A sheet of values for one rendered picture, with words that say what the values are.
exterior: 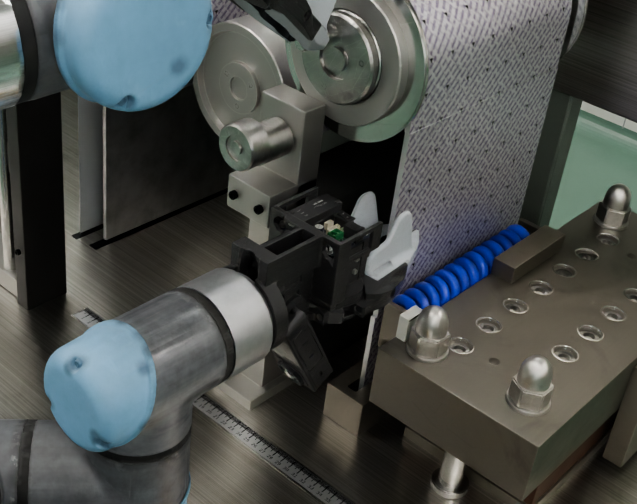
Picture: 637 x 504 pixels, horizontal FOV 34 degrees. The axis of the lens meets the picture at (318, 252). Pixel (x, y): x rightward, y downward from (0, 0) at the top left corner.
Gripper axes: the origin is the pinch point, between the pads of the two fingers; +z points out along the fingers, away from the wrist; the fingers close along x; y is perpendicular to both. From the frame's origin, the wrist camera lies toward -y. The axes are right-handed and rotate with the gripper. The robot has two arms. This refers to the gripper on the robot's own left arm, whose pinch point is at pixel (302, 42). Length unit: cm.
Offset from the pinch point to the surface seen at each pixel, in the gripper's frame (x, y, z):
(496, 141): -7.8, 4.0, 22.7
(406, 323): -12.4, -14.7, 16.0
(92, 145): 33.7, -15.7, 20.9
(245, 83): 9.6, -3.6, 8.4
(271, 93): 3.6, -4.0, 4.7
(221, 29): 12.8, -0.7, 5.8
